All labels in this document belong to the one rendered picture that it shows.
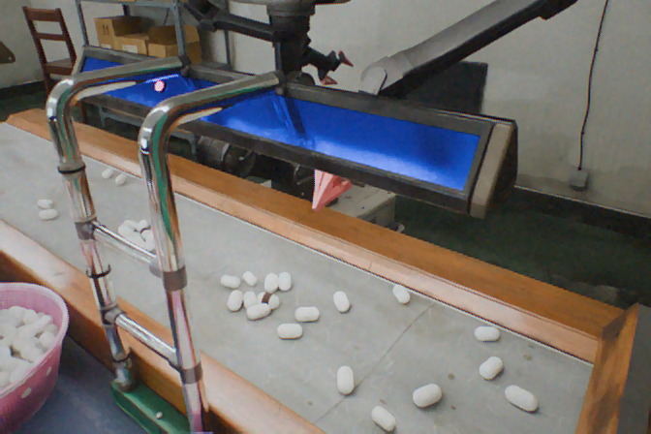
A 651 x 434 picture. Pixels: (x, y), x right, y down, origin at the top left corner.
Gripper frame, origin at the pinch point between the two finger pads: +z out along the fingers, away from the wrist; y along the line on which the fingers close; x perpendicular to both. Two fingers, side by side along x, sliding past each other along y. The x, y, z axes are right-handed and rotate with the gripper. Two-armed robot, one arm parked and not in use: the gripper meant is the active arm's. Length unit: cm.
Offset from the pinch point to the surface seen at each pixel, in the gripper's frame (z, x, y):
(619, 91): -137, 139, 24
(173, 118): 8.4, -39.9, 10.4
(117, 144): -1, 13, -77
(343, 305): 12.7, 2.6, 10.8
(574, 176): -106, 169, 16
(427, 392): 18.1, -2.4, 28.0
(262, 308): 18.6, -2.8, 1.6
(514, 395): 13.8, 1.8, 36.5
